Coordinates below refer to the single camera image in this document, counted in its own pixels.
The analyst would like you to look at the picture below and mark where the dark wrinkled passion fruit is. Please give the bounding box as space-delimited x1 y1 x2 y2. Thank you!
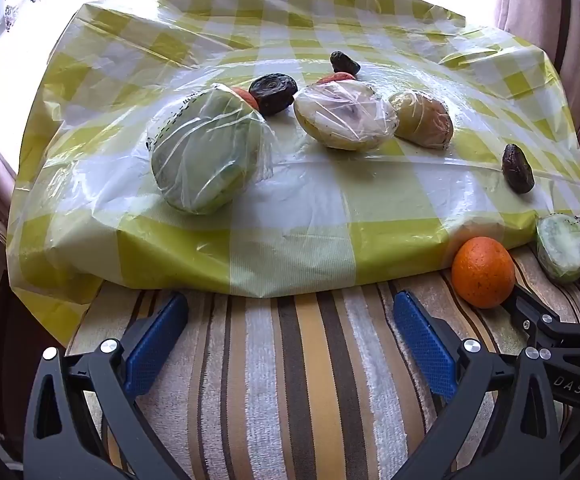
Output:
248 74 298 116

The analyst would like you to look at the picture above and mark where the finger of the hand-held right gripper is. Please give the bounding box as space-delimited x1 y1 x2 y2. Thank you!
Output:
501 284 580 361

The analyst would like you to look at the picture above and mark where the yellow checked plastic tablecloth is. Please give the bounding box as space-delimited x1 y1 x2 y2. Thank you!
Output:
7 0 580 348

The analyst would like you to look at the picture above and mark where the wrapped yellow fruit half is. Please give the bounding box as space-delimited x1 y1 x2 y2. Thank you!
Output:
293 81 399 151

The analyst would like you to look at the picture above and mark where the striped brown yellow towel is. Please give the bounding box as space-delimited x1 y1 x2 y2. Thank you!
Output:
64 240 580 480

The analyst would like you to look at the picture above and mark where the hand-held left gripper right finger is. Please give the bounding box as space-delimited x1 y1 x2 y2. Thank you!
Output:
393 290 562 480

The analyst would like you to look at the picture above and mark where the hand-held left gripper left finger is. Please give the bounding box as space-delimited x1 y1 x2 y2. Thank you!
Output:
22 292 191 480

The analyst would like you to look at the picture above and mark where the orange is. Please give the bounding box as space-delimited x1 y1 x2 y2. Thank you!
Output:
451 236 516 309

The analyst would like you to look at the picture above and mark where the wrapped brownish yellow fruit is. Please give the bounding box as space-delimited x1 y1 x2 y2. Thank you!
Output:
388 90 455 150

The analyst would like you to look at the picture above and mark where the large wrapped green melon half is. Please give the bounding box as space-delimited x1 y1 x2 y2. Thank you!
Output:
147 85 275 215

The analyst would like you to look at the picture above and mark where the pink curtain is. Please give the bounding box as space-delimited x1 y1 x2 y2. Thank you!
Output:
494 0 580 201

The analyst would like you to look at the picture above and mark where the small green fruit half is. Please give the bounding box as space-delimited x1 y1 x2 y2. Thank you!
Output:
535 213 580 285

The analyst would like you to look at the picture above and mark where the dark dried date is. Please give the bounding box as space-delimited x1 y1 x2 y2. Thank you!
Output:
330 50 361 75
502 143 536 194

